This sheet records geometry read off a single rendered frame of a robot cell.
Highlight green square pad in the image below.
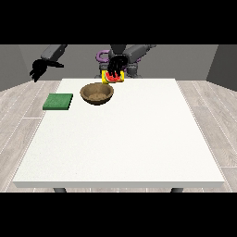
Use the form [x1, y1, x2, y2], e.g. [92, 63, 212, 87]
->
[42, 93, 74, 111]

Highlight grey robot trunk purple rings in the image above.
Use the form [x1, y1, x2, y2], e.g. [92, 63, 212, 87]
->
[95, 44, 143, 80]

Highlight yellow cup with melon print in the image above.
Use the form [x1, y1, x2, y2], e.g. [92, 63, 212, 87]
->
[101, 69, 126, 85]

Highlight brown wooden bowl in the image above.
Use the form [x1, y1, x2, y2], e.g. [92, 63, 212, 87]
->
[80, 82, 115, 106]

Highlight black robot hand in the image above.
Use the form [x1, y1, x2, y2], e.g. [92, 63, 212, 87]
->
[106, 55, 128, 79]
[29, 58, 65, 83]

